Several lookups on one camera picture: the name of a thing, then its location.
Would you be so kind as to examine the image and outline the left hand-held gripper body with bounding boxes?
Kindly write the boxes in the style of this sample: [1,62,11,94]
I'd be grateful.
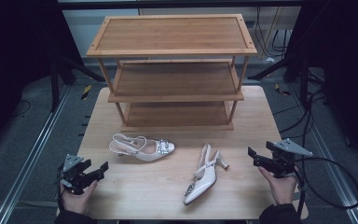
[58,153,96,196]

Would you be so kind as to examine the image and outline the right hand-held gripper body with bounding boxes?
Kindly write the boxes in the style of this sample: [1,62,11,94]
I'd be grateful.
[268,138,314,179]

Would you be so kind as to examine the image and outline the white slingback high-heeled shoe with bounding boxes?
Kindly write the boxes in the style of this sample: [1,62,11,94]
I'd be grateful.
[182,143,230,206]
[108,133,176,162]

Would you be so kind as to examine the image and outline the three-tier wooden shoe rack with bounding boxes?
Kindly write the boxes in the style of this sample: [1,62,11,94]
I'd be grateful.
[86,13,258,133]

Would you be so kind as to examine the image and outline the person's left hand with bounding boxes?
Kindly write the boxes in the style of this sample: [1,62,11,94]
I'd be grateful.
[59,179,99,216]

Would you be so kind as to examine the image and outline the person's right hand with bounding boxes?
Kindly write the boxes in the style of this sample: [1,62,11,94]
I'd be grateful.
[257,166,298,206]

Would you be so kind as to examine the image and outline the yellow black floor tape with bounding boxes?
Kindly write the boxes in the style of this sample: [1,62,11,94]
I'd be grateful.
[274,83,293,97]
[80,84,93,101]

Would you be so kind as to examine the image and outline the black metal stand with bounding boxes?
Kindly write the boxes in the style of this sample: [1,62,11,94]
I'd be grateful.
[247,52,325,110]
[48,46,106,113]

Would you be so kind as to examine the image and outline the dark curtain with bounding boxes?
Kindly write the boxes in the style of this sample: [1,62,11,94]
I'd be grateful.
[292,0,358,171]
[0,0,63,153]

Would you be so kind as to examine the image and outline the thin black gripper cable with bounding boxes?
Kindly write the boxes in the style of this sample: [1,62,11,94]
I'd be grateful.
[55,162,66,214]

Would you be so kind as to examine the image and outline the black looped gripper cable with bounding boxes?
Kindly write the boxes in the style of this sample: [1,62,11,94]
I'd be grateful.
[293,156,358,218]

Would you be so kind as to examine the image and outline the black floor cables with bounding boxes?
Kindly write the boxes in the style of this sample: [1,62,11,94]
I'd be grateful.
[272,87,355,147]

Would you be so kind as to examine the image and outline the aluminium floor rail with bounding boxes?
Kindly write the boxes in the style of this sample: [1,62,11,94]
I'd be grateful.
[287,87,358,224]
[0,85,73,224]

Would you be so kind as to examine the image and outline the hanging black wall cables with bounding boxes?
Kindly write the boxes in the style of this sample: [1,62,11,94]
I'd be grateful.
[254,6,291,59]

